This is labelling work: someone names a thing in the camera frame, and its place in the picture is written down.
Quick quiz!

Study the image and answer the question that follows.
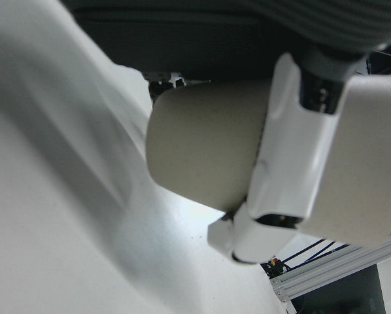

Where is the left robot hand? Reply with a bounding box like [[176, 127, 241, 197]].
[[60, 0, 391, 266]]

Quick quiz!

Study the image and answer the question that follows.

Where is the beige paper cup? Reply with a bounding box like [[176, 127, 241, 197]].
[[145, 80, 275, 213]]

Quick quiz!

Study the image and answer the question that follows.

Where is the aluminium frame beam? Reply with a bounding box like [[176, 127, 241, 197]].
[[269, 222, 391, 314]]

